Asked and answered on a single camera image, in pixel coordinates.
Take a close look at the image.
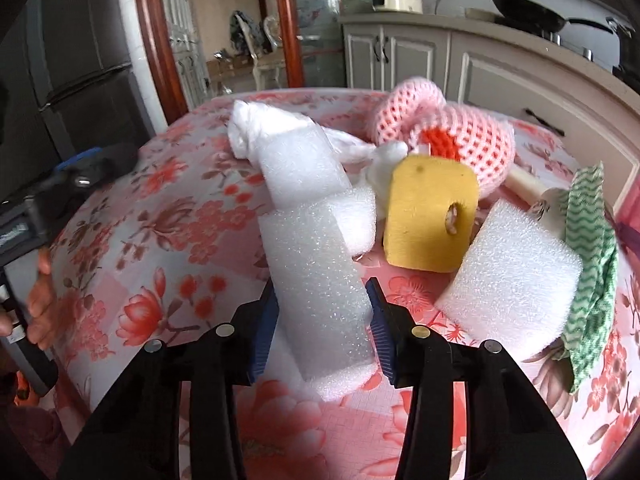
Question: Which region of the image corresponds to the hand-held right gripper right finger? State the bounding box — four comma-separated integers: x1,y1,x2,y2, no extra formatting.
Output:
365,277,586,480

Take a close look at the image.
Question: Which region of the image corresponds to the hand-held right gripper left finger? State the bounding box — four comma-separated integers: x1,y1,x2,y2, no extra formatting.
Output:
57,285,281,480

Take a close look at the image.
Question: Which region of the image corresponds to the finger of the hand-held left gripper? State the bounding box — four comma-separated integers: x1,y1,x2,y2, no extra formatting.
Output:
45,142,142,202

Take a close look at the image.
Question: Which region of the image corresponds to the long white foam strip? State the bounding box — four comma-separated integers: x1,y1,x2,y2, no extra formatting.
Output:
257,205,382,403

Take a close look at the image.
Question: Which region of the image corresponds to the white plastic bag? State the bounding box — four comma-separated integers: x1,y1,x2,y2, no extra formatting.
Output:
227,100,408,181

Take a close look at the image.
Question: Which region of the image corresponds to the printed paper cup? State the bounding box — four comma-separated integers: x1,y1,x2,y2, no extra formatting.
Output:
505,166,570,235

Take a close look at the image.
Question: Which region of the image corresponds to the person's left hand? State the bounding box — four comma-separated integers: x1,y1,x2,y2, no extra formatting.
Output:
26,249,57,352

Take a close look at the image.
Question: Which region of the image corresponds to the pink floral tablecloth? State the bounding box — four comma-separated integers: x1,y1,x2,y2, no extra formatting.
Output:
47,87,640,480

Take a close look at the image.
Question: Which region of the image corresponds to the grey refrigerator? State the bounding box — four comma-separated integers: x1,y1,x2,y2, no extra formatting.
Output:
0,0,157,206

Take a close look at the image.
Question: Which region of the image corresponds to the yellow sponge block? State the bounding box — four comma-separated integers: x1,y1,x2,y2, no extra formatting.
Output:
384,156,480,274

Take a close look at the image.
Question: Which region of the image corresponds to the wide white foam block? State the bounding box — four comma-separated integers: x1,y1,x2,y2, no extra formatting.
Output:
434,199,585,363

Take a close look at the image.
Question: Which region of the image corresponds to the wooden framed glass door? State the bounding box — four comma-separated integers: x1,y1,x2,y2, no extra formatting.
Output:
132,0,418,126

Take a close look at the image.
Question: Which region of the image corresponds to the bent white foam piece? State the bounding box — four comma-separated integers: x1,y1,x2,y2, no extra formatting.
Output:
252,121,377,257

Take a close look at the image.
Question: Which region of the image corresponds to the dining chair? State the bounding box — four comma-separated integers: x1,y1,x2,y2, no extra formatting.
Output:
230,10,288,92

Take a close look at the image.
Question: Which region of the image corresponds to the pink foam fruit net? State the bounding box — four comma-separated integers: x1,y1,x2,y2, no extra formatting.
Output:
367,77,517,197

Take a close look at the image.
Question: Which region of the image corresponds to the green wavy patterned cloth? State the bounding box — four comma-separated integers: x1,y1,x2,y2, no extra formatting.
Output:
557,162,621,394

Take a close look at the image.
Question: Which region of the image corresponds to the white rice cooker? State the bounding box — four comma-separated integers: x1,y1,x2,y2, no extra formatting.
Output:
372,0,424,15

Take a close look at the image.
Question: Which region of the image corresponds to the black frying pan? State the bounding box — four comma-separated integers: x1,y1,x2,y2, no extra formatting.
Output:
490,0,618,36

